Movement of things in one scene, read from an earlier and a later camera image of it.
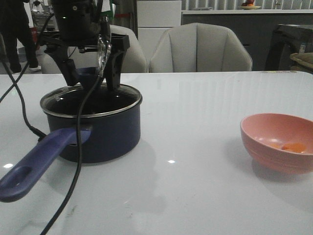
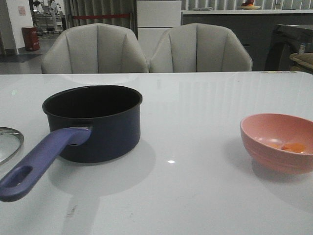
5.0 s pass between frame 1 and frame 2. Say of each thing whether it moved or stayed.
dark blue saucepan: stayed
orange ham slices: stayed
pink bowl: stayed
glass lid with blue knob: moved
